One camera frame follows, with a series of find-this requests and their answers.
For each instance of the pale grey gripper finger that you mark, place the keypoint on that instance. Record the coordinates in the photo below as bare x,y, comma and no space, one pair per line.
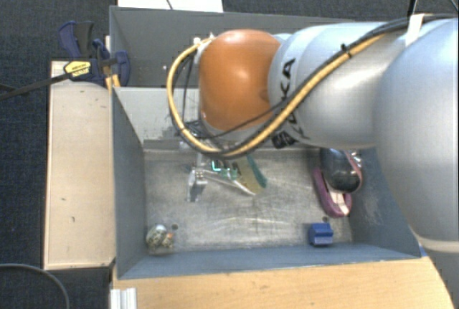
202,181
191,189

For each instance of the grey metal bin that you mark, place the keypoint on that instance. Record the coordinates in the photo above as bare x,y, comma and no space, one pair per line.
229,218

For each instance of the pale wood board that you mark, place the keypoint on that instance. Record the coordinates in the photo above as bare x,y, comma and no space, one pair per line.
77,171

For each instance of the blue block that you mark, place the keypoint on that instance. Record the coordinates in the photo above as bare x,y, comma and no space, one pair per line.
320,234

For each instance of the black rounded bottle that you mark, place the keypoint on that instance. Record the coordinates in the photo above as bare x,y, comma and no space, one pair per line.
339,171

